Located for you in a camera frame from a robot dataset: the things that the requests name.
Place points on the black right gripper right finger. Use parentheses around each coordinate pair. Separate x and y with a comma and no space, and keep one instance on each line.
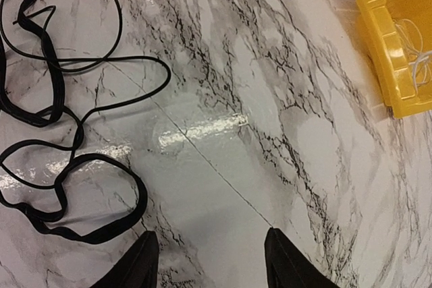
(287,267)

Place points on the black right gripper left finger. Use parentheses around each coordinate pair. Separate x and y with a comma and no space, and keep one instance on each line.
(138,267)

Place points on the right yellow bin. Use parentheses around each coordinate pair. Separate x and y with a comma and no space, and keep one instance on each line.
(397,34)

